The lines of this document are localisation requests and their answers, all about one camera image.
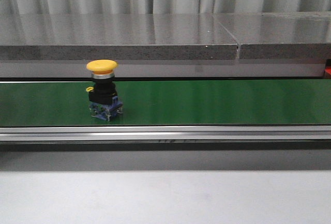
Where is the green conveyor belt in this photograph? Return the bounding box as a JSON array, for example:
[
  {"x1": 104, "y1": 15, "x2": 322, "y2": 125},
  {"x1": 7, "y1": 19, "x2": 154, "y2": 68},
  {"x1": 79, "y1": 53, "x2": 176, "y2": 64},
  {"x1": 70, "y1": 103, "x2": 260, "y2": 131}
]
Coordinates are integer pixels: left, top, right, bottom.
[{"x1": 1, "y1": 79, "x2": 330, "y2": 127}]

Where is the grey stone countertop slab right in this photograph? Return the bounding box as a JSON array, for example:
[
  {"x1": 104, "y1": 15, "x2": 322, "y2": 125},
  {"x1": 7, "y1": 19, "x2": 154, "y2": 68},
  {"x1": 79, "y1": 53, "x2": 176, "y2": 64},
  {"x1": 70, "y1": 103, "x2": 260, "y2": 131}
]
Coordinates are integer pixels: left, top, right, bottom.
[{"x1": 213, "y1": 12, "x2": 330, "y2": 64}]

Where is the aluminium conveyor side rail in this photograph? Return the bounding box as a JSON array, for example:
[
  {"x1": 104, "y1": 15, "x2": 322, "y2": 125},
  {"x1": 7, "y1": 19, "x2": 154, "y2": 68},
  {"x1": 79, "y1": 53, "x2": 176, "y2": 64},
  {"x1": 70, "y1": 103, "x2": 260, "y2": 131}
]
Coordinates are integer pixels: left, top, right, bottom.
[{"x1": 1, "y1": 125, "x2": 330, "y2": 145}]

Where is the red plastic tray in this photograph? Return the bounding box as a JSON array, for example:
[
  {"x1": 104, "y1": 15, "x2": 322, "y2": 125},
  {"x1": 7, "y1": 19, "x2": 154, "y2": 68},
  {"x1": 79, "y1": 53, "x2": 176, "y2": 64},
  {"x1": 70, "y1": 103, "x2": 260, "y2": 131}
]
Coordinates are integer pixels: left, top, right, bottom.
[{"x1": 323, "y1": 66, "x2": 331, "y2": 79}]

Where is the grey stone countertop slab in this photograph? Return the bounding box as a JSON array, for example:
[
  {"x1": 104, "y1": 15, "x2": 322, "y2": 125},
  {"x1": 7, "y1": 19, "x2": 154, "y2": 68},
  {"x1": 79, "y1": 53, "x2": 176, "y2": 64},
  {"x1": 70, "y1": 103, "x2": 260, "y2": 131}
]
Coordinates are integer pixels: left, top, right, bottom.
[
  {"x1": 213, "y1": 12, "x2": 330, "y2": 64},
  {"x1": 1, "y1": 14, "x2": 237, "y2": 61}
]

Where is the grey stone countertop slab left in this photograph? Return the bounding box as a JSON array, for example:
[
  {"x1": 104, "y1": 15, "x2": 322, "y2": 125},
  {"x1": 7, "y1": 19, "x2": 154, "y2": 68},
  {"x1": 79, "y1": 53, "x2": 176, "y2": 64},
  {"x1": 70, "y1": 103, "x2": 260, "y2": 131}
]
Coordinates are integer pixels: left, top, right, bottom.
[{"x1": 1, "y1": 14, "x2": 237, "y2": 61}]

